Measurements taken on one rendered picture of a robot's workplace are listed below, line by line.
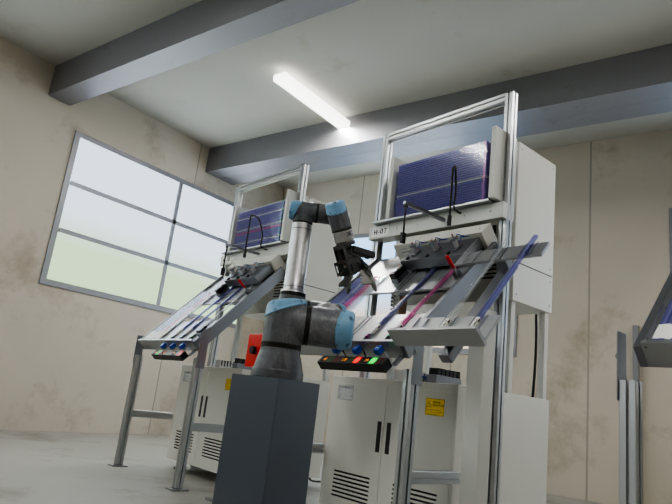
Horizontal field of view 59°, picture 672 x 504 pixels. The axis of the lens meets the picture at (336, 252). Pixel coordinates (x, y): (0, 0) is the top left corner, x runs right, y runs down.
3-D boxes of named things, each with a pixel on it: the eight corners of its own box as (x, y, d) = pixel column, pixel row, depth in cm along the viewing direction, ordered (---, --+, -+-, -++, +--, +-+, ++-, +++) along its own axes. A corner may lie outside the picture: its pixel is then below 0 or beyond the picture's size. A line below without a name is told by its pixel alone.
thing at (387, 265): (459, 297, 227) (454, 286, 225) (343, 304, 276) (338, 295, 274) (497, 254, 247) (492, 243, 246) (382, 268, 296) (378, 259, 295)
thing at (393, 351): (405, 358, 203) (396, 341, 201) (288, 354, 252) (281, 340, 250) (407, 356, 204) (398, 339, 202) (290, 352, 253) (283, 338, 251)
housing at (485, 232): (494, 261, 245) (481, 231, 241) (405, 271, 281) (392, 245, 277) (502, 252, 250) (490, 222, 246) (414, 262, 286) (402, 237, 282)
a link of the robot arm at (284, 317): (261, 343, 178) (268, 299, 181) (306, 349, 178) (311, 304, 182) (259, 339, 166) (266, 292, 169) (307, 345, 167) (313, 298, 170)
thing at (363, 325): (404, 350, 203) (400, 342, 202) (288, 347, 252) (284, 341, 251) (432, 318, 215) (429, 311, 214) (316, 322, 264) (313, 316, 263)
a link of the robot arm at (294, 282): (273, 329, 220) (290, 204, 231) (302, 333, 221) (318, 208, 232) (272, 326, 209) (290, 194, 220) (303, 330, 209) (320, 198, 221)
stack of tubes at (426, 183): (484, 199, 247) (487, 140, 254) (393, 217, 285) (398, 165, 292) (501, 208, 255) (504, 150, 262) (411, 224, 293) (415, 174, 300)
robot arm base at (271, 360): (279, 378, 159) (284, 341, 162) (239, 374, 168) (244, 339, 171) (313, 383, 171) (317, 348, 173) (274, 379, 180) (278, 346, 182)
